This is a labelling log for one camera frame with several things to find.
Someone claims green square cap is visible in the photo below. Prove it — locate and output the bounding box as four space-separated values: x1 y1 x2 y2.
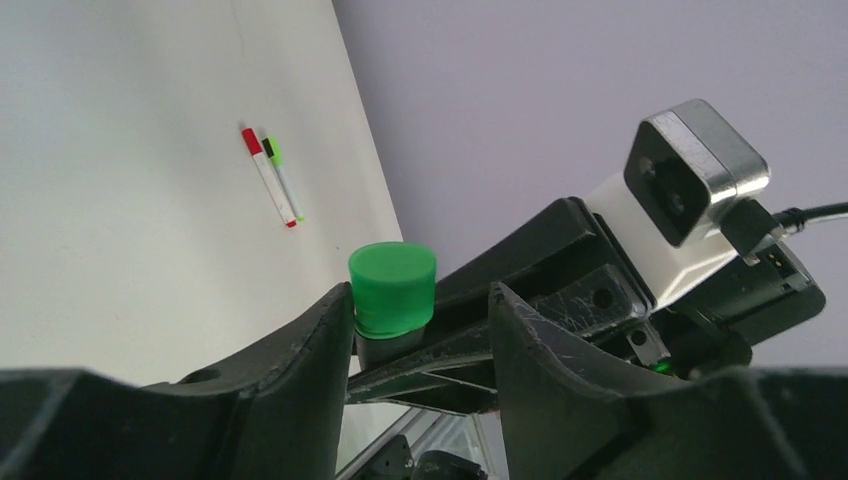
348 241 437 340

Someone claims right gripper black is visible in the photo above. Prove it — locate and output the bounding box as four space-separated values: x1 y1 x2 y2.
345 197 663 416

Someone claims white pen red end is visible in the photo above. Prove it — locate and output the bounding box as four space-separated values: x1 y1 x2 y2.
240 126 298 228

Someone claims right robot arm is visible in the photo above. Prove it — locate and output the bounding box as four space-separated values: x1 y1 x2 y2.
346 197 826 415

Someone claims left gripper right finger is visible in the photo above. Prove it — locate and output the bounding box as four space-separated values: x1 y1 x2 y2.
488 283 847 479

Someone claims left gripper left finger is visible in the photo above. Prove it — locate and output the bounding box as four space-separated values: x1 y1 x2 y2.
1 283 354 479

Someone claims white pen green end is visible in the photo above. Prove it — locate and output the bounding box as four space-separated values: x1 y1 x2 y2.
261 136 306 222

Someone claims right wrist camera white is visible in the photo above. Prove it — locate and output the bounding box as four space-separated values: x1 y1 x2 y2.
585 99 771 310

